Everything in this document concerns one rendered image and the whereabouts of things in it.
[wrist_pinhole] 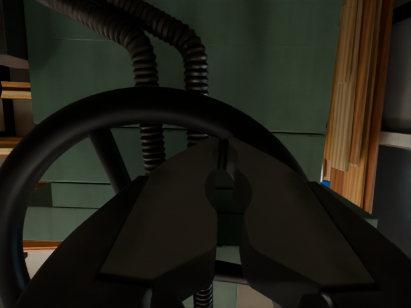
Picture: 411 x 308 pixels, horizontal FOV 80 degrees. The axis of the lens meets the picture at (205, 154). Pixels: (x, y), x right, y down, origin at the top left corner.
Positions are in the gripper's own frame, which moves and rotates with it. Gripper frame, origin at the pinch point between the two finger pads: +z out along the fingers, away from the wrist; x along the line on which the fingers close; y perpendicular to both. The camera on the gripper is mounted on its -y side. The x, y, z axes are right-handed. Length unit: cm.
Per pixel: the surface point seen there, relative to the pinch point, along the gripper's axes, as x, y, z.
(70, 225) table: -22.2, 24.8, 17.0
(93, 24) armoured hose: -11.8, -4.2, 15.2
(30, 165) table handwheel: -14.0, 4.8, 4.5
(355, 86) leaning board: 89, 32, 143
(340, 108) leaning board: 86, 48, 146
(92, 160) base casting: -18.1, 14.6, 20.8
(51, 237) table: -25.3, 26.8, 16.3
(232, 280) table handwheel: 1.7, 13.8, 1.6
